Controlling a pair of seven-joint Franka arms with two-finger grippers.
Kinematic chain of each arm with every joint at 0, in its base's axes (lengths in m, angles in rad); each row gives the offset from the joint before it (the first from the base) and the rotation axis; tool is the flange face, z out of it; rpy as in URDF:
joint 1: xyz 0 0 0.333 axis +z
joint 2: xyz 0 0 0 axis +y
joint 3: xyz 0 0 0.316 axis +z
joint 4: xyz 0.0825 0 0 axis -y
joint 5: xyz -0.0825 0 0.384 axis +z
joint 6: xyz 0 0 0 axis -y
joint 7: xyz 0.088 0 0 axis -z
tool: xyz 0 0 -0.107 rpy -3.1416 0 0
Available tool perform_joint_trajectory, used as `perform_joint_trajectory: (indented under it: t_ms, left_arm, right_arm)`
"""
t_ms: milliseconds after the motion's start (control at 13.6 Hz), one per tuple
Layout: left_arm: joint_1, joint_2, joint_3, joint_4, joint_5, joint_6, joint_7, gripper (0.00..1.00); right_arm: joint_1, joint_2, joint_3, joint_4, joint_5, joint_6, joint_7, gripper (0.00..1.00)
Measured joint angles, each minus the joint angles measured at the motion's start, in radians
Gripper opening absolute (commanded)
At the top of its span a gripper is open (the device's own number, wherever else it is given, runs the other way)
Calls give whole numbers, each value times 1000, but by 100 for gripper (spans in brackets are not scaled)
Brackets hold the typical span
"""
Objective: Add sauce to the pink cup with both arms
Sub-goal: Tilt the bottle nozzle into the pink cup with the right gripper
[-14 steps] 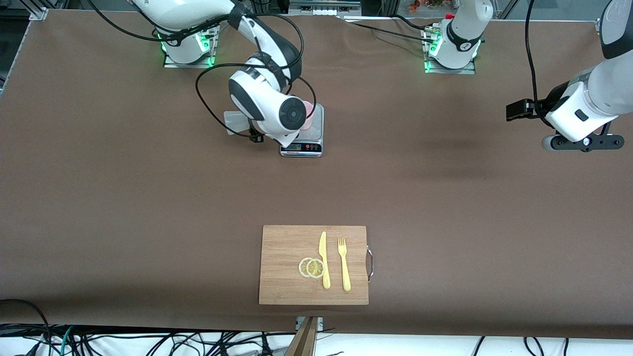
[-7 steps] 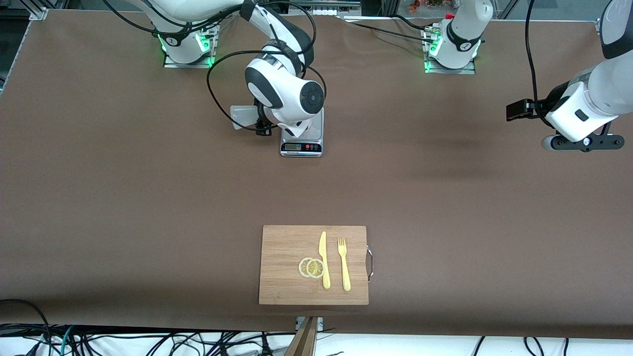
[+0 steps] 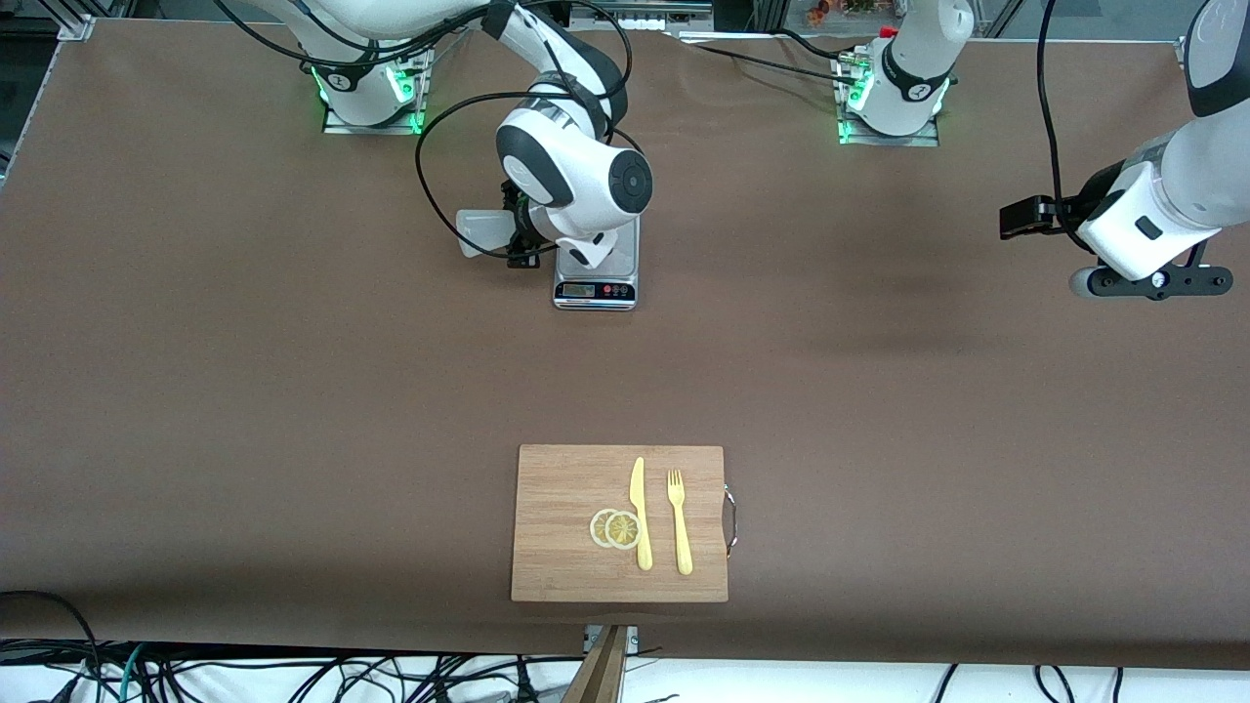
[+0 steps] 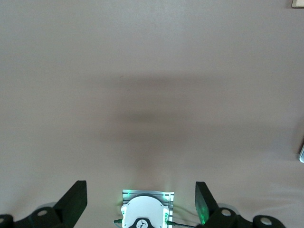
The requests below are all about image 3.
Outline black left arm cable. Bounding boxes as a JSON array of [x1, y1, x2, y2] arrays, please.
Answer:
[[1035, 0, 1100, 260]]

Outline wooden beam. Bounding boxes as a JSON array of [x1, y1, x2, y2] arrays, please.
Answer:
[[562, 625, 631, 703]]

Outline orange flower bunch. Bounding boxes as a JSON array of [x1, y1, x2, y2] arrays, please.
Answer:
[[806, 0, 880, 25]]

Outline black cable across table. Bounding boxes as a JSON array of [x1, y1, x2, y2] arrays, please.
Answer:
[[669, 34, 860, 84]]

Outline wooden cutting board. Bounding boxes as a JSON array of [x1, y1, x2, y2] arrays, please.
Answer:
[[510, 444, 739, 603]]

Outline silver digital kitchen scale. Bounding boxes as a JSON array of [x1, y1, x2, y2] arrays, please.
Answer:
[[553, 220, 642, 312]]

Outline black arched floor cable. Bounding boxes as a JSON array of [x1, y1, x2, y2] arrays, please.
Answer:
[[0, 590, 104, 675]]

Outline translucent orange-capped sauce bottle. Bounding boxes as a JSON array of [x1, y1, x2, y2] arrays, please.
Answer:
[[456, 208, 519, 260]]

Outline yellow plastic knife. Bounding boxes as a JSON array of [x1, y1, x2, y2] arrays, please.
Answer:
[[629, 456, 654, 572]]

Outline teal floor cable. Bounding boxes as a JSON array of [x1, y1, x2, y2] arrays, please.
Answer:
[[117, 642, 147, 703]]

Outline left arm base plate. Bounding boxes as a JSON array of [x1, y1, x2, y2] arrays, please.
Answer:
[[835, 49, 941, 148]]

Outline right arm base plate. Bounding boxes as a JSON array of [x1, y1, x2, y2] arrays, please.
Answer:
[[322, 39, 428, 136]]

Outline yellow plastic fork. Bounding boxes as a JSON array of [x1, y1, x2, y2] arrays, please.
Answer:
[[666, 469, 694, 576]]

